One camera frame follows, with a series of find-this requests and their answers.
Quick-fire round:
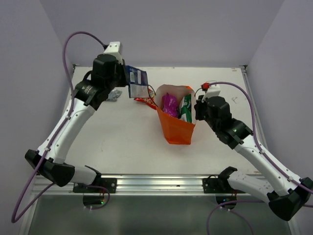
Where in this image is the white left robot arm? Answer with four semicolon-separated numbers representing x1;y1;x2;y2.
25;53;127;192

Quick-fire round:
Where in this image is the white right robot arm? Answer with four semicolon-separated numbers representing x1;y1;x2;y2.
195;95;313;221

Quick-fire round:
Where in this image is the silver grey snack packet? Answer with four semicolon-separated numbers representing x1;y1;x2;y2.
106;89;122;102

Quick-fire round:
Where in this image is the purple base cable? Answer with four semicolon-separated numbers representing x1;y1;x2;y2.
82;186;111;211
206;198;269;235

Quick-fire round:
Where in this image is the red snack packet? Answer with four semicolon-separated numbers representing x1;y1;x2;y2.
134;88;157;110

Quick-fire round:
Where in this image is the orange paper bag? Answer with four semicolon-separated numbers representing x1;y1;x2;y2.
154;84;197;145

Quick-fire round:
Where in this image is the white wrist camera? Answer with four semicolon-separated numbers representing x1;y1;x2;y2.
103;42;123;62
201;80;221;102

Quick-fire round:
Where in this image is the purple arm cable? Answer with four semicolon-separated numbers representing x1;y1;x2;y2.
211;81;313;209
11;31;108;224

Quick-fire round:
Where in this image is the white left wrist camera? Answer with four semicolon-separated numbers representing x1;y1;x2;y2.
103;42;123;62

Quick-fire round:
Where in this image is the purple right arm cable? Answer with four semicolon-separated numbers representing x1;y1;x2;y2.
211;81;313;209

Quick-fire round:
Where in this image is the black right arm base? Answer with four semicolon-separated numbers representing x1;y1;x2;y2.
202;166;245;194

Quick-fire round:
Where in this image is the purple snack bag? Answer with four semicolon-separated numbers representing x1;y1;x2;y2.
162;93;178;118

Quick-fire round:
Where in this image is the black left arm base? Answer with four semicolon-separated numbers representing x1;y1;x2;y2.
73;174;117;193

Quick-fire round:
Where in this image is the green snack bag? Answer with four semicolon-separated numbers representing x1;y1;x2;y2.
179;94;192;123

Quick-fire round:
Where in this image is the aluminium table edge rail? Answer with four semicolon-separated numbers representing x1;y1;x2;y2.
239;65;264;141

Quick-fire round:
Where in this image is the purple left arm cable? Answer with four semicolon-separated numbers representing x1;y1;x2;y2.
11;31;108;224

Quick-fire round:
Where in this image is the blue Burts crisps bag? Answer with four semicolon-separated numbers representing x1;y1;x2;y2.
126;66;149;98

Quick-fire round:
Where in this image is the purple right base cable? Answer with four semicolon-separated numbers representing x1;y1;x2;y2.
206;198;269;235

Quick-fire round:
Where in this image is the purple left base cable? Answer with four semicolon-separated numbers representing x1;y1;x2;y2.
82;186;111;211

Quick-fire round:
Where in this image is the aluminium front mounting rail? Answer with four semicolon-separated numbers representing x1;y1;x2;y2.
31;173;247;195

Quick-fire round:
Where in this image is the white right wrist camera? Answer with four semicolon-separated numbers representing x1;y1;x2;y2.
201;80;221;102

